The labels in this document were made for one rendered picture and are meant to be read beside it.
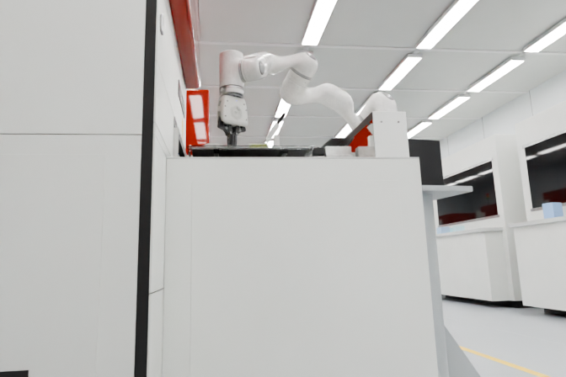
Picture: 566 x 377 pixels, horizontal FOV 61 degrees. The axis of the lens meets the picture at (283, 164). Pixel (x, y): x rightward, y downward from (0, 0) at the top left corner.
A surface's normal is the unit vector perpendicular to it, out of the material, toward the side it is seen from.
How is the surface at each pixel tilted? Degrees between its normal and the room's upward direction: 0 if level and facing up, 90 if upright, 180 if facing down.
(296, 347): 90
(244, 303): 90
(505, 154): 90
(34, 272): 90
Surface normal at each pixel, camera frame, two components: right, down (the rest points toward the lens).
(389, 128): 0.13, -0.20
